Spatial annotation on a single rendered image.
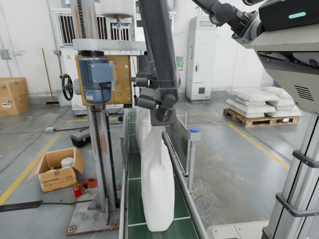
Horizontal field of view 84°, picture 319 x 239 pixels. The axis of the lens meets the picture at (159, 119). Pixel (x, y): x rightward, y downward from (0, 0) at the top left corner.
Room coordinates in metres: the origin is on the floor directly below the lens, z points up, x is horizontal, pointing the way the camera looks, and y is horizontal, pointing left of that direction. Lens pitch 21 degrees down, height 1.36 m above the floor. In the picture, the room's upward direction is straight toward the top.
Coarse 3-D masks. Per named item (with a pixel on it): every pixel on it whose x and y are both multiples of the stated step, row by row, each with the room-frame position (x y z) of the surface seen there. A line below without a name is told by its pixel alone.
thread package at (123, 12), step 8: (104, 0) 0.97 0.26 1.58; (112, 0) 0.96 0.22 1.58; (120, 0) 0.97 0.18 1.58; (128, 0) 0.99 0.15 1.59; (104, 8) 0.98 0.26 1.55; (112, 8) 0.96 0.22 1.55; (120, 8) 0.97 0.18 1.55; (128, 8) 0.99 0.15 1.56; (104, 16) 1.05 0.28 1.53; (112, 16) 1.05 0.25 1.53; (120, 16) 1.03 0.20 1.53; (128, 16) 1.05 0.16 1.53
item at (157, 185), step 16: (160, 128) 0.70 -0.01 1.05; (144, 144) 0.97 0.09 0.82; (160, 144) 0.70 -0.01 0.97; (144, 160) 0.80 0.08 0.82; (160, 160) 0.70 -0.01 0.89; (144, 176) 0.76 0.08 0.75; (160, 176) 0.72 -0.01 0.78; (144, 192) 0.75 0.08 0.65; (160, 192) 0.70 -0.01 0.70; (144, 208) 0.75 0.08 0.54; (160, 208) 0.70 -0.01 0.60; (160, 224) 0.70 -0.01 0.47
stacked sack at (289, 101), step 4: (280, 100) 3.31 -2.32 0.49; (284, 100) 3.30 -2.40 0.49; (288, 100) 3.30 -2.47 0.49; (292, 100) 3.31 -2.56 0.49; (272, 104) 3.33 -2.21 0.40; (276, 104) 3.22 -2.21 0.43; (280, 104) 3.23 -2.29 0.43; (284, 104) 3.24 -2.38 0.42; (288, 104) 3.26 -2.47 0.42; (292, 104) 3.28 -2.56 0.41
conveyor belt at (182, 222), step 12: (132, 120) 2.51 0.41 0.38; (132, 132) 2.08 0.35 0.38; (132, 144) 1.77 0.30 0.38; (132, 156) 1.52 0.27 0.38; (132, 168) 1.32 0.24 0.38; (132, 180) 1.17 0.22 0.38; (132, 192) 1.04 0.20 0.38; (180, 192) 1.04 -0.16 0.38; (132, 204) 0.92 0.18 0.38; (180, 204) 0.92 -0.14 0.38; (132, 216) 0.83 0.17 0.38; (144, 216) 0.83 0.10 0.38; (180, 216) 0.83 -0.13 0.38; (132, 228) 0.75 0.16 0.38; (144, 228) 0.75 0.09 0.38; (168, 228) 0.75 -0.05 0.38; (180, 228) 0.75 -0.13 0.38; (192, 228) 0.75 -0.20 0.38
